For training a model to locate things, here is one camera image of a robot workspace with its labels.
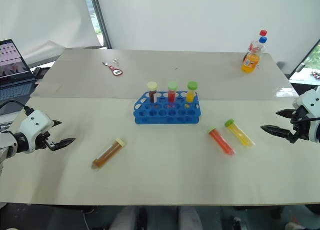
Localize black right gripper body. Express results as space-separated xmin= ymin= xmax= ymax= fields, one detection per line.
xmin=288 ymin=106 xmax=311 ymax=144

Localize red tube green cap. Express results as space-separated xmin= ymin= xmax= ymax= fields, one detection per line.
xmin=166 ymin=81 xmax=179 ymax=104

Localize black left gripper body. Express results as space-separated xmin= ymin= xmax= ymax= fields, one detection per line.
xmin=33 ymin=126 xmax=57 ymax=152

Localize light brown tube yellow cap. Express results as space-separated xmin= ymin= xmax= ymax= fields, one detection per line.
xmin=91 ymin=138 xmax=128 ymax=170

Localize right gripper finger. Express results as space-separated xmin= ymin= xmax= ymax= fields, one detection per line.
xmin=260 ymin=124 xmax=295 ymax=141
xmin=275 ymin=109 xmax=298 ymax=119

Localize blue test tube rack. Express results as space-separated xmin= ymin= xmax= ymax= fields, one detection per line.
xmin=133 ymin=90 xmax=202 ymax=125

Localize clear bottle red cap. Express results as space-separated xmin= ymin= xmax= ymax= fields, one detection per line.
xmin=246 ymin=29 xmax=269 ymax=54

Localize orange soda bottle blue cap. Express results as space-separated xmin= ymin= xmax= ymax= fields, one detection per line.
xmin=240 ymin=36 xmax=269 ymax=74

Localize dark window frame post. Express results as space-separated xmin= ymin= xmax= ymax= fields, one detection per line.
xmin=88 ymin=0 xmax=112 ymax=50

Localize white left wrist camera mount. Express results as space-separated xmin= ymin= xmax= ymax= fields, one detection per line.
xmin=18 ymin=110 xmax=55 ymax=155

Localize orange tube green cap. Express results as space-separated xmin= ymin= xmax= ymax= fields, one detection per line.
xmin=206 ymin=126 xmax=237 ymax=157

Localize short yellow tube green cap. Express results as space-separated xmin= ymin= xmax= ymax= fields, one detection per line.
xmin=185 ymin=81 xmax=199 ymax=104

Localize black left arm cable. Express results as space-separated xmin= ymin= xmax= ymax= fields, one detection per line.
xmin=0 ymin=99 xmax=35 ymax=116

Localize small black device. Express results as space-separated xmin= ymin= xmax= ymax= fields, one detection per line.
xmin=32 ymin=66 xmax=51 ymax=80

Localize red digital thermometer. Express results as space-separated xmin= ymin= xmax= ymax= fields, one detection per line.
xmin=101 ymin=61 xmax=124 ymax=77

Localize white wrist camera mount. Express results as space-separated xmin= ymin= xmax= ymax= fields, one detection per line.
xmin=18 ymin=110 xmax=55 ymax=155
xmin=292 ymin=86 xmax=320 ymax=121

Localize open laptop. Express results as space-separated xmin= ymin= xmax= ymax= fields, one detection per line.
xmin=0 ymin=38 xmax=39 ymax=116

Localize white backdrop sheet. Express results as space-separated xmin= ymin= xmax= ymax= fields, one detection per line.
xmin=0 ymin=0 xmax=105 ymax=66

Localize long yellow tube green cap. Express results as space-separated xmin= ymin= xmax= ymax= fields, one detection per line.
xmin=223 ymin=118 xmax=256 ymax=149

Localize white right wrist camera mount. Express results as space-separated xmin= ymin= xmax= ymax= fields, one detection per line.
xmin=292 ymin=86 xmax=320 ymax=121

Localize dark brown tube yellow cap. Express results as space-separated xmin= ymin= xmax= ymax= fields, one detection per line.
xmin=146 ymin=81 xmax=159 ymax=103

